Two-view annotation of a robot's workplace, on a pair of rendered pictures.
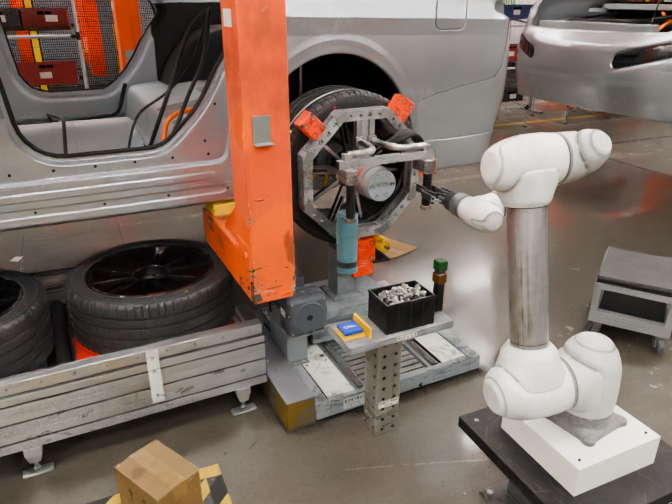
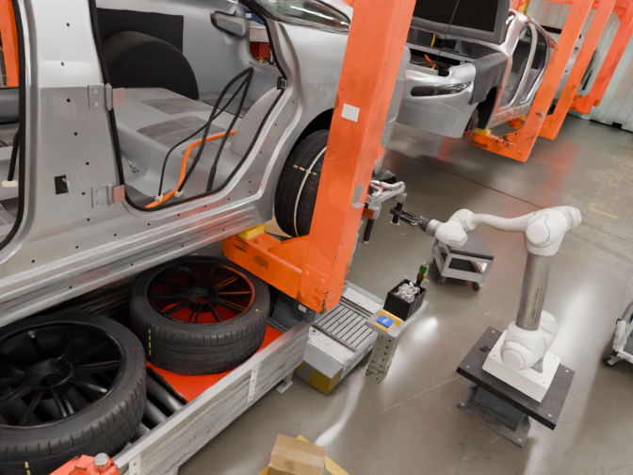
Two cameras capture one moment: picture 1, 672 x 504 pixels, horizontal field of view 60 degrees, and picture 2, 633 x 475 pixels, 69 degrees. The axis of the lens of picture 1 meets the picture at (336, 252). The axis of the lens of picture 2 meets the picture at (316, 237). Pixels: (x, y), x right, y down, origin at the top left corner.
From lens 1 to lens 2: 1.45 m
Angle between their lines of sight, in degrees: 30
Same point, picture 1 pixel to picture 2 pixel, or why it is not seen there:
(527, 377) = (534, 347)
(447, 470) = (431, 396)
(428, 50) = not seen: hidden behind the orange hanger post
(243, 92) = (357, 170)
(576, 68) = not seen: hidden behind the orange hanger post
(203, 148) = (248, 188)
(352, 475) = (386, 416)
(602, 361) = (554, 328)
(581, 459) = (543, 382)
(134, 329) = (226, 350)
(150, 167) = (214, 209)
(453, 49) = not seen: hidden behind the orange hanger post
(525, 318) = (535, 315)
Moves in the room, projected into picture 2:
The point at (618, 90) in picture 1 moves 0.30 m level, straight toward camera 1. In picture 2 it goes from (413, 111) to (420, 119)
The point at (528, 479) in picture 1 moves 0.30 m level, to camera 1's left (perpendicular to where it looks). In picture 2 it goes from (516, 398) to (473, 415)
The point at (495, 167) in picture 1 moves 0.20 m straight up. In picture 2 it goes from (544, 236) to (565, 191)
